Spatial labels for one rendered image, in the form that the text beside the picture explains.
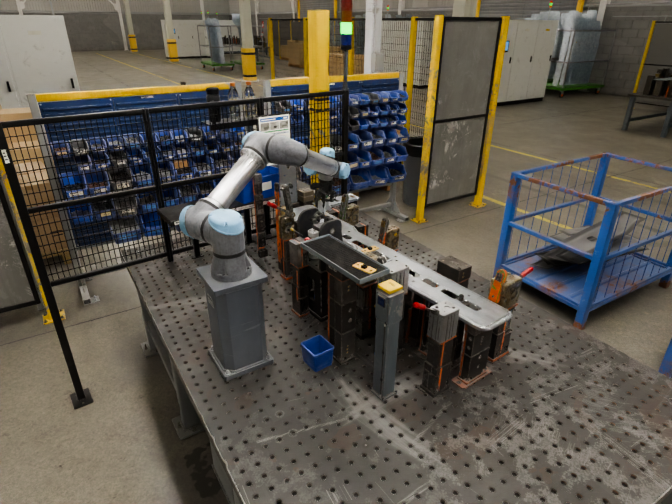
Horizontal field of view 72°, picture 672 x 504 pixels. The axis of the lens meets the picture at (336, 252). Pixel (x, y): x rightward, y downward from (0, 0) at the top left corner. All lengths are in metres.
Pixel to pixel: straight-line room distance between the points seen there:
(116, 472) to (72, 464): 0.24
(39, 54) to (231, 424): 7.14
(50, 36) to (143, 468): 6.71
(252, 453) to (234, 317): 0.47
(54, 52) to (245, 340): 6.90
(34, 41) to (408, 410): 7.46
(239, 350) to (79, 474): 1.18
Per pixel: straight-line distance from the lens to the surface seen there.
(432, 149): 4.96
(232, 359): 1.87
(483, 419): 1.80
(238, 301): 1.73
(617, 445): 1.89
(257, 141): 1.92
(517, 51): 13.46
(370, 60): 6.79
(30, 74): 8.30
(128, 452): 2.74
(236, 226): 1.65
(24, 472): 2.88
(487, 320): 1.74
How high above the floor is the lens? 1.94
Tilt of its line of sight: 26 degrees down
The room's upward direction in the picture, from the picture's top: straight up
